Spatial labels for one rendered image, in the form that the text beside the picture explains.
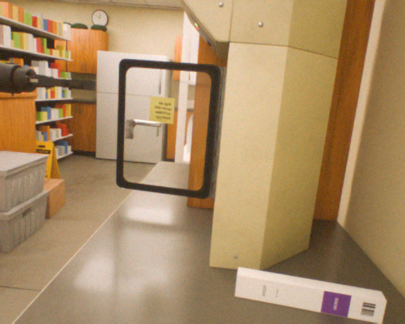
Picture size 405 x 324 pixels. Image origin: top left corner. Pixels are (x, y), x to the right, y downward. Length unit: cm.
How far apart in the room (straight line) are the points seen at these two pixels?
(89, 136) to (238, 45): 561
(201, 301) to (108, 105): 535
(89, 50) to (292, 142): 579
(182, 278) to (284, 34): 52
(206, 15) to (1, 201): 239
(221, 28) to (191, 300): 51
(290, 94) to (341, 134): 44
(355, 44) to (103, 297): 93
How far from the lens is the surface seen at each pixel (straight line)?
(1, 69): 121
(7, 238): 293
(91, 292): 69
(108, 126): 590
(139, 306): 64
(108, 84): 587
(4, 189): 279
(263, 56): 68
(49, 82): 113
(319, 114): 81
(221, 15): 68
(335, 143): 111
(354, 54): 111
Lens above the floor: 132
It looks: 12 degrees down
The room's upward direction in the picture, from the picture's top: 5 degrees clockwise
